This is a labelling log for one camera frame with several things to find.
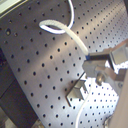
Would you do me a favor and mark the perforated metal breadboard plate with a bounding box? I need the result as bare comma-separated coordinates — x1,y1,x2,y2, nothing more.
0,0,128,128

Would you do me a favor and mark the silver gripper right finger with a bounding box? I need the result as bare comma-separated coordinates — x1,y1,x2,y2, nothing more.
87,39,128,68

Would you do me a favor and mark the metal cable routing clip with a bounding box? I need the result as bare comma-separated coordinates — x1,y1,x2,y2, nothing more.
66,80,88,107

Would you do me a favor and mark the white braided cable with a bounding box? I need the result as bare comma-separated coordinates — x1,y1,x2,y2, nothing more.
38,0,96,128

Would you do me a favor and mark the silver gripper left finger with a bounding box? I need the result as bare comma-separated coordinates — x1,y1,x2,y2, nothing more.
82,60,122,91

